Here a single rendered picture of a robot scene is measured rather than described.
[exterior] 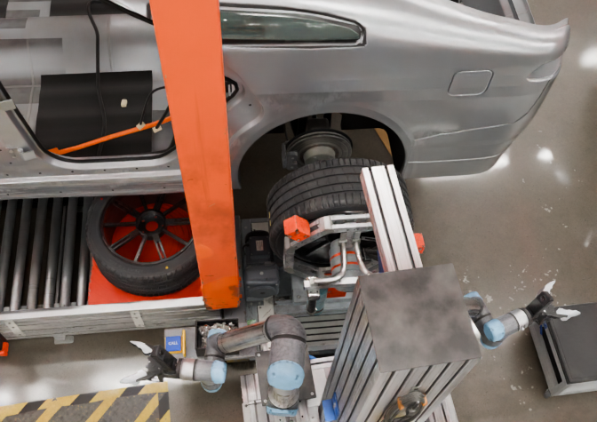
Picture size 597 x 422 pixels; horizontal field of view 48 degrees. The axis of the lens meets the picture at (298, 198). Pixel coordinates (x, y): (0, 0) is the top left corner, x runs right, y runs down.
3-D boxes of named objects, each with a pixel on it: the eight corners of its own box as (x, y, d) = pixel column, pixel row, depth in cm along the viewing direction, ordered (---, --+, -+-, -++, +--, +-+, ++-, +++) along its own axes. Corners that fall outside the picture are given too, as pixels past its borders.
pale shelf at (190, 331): (254, 323, 328) (254, 322, 326) (257, 358, 320) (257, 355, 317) (164, 330, 324) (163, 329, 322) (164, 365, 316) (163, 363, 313)
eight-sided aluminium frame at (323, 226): (392, 265, 331) (413, 210, 284) (394, 277, 327) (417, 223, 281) (282, 273, 326) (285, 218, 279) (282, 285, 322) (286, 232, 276)
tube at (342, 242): (346, 242, 291) (348, 230, 282) (352, 283, 281) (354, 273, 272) (305, 245, 289) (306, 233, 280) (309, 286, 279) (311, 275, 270)
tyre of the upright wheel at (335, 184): (335, 138, 278) (237, 206, 318) (343, 186, 266) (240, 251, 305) (433, 184, 318) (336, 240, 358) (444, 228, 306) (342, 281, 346)
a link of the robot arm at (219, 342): (291, 299, 221) (200, 328, 252) (289, 331, 216) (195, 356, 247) (315, 311, 228) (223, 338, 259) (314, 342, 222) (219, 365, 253)
